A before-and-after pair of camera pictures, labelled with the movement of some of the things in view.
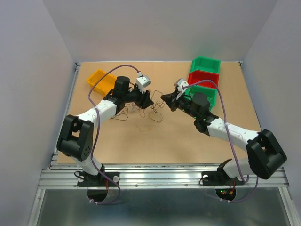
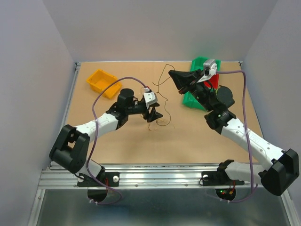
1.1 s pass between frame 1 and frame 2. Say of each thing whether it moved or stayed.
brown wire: moved
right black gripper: moved
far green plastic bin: stayed
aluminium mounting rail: stayed
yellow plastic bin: stayed
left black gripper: moved
